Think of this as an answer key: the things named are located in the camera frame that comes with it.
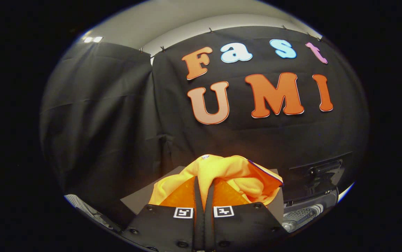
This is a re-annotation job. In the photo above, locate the grey box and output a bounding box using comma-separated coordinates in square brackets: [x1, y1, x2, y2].
[120, 166, 285, 224]

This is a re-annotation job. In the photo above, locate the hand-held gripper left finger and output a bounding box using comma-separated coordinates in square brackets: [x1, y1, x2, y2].
[122, 177, 206, 252]

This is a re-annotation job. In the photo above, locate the yellow polo shirt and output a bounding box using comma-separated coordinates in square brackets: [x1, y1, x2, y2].
[148, 154, 284, 210]

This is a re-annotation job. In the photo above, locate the grey ribbed object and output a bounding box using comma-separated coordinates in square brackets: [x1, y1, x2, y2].
[64, 194, 121, 232]

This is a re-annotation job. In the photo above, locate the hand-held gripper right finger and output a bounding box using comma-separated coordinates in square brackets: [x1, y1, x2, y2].
[204, 178, 289, 252]

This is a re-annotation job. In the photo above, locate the black backdrop cloth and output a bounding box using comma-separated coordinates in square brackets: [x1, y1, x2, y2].
[40, 25, 370, 226]

